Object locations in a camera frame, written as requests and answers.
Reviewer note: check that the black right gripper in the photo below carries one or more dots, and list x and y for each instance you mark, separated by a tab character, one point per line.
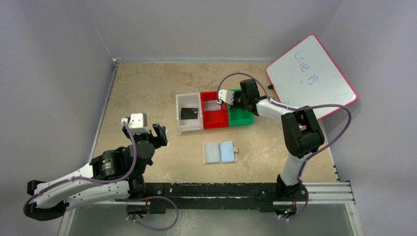
237	100

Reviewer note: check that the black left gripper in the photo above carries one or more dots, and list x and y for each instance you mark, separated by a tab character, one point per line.
160	140

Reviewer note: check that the green plastic bin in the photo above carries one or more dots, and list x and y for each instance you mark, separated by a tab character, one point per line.
239	117

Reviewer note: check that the red plastic bin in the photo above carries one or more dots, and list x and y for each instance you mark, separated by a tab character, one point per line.
213	119

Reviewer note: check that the white plastic bin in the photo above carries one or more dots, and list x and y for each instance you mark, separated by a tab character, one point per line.
189	100

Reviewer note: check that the beige card holder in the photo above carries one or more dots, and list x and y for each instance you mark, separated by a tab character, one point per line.
219	153

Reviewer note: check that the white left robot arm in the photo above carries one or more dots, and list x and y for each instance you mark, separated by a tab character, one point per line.
116	174

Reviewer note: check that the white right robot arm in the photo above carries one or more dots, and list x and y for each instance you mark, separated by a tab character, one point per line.
301	132

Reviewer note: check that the black credit card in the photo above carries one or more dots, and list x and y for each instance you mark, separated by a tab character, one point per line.
189	113

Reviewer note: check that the silver credit card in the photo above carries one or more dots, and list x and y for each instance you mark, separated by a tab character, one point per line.
211	105

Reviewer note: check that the pink framed whiteboard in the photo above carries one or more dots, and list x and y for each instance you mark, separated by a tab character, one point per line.
306	75

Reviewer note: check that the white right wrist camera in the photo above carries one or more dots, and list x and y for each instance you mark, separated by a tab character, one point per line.
225	96

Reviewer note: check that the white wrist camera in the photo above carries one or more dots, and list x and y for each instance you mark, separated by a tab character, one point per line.
225	96
137	123

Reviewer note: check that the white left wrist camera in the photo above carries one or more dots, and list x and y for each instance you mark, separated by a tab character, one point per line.
137	123

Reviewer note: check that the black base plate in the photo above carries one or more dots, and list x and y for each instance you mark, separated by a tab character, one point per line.
262	197

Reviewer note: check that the aluminium frame rail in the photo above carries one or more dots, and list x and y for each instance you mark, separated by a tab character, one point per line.
318	193

